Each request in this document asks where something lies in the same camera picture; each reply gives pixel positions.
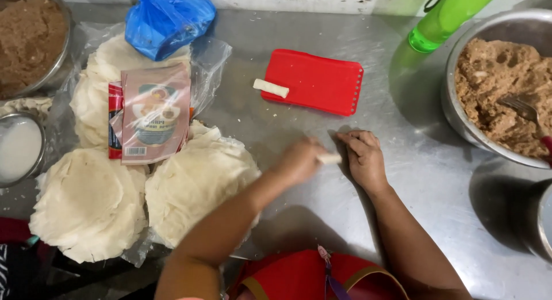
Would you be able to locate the clear plastic bag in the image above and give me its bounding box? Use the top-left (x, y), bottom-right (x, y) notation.
top-left (41, 22), bottom-right (233, 268)

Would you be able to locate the person's right hand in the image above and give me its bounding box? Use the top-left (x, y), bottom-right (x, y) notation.
top-left (336, 130), bottom-right (391, 196)

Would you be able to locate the red printed wrapper packet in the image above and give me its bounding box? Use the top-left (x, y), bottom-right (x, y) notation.
top-left (108, 80), bottom-right (126, 159)

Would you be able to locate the green plastic water bottle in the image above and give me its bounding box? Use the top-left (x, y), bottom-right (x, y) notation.
top-left (408, 0), bottom-right (506, 54)

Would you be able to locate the white liquid paste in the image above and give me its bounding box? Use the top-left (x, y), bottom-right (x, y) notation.
top-left (0, 117), bottom-right (43, 183)

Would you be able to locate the light brown meat filling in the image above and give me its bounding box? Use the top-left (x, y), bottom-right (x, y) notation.
top-left (455, 37), bottom-right (552, 159)

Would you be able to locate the steel bowl with dark filling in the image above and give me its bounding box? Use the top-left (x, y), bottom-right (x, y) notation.
top-left (0, 0), bottom-right (75, 101)

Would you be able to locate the blue plastic bag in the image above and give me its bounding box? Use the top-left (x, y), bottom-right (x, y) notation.
top-left (124, 0), bottom-right (216, 62)

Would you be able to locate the steel pot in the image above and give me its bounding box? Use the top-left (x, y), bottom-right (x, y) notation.
top-left (515, 178), bottom-right (552, 264)

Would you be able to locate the small steel bowl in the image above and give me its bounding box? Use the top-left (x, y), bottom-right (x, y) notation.
top-left (0, 112), bottom-right (47, 189)

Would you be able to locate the pink printed wrapper packet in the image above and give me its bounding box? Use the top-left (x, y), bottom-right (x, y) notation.
top-left (110, 62), bottom-right (192, 166)

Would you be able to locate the person's left hand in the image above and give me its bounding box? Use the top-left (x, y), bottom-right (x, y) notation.
top-left (275, 136), bottom-right (329, 188)

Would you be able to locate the steel fork with red handle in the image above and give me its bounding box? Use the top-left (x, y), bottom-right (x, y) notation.
top-left (496, 95), bottom-right (552, 165)

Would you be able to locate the dark striped cloth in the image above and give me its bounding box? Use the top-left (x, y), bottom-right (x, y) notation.
top-left (0, 217), bottom-right (59, 300)

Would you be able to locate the large steel mixing bowl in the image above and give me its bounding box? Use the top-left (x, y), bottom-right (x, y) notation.
top-left (440, 9), bottom-right (552, 170)

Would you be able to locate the red plastic cutting board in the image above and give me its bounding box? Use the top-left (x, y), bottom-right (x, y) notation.
top-left (261, 49), bottom-right (365, 117)

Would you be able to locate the person's red shirt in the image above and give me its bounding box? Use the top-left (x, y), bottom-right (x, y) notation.
top-left (227, 248), bottom-right (410, 300)

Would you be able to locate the dark brown filling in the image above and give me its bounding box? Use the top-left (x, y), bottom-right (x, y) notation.
top-left (0, 0), bottom-right (70, 98)

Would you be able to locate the purple lanyard strap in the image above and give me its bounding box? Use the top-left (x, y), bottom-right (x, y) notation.
top-left (317, 244), bottom-right (352, 300)

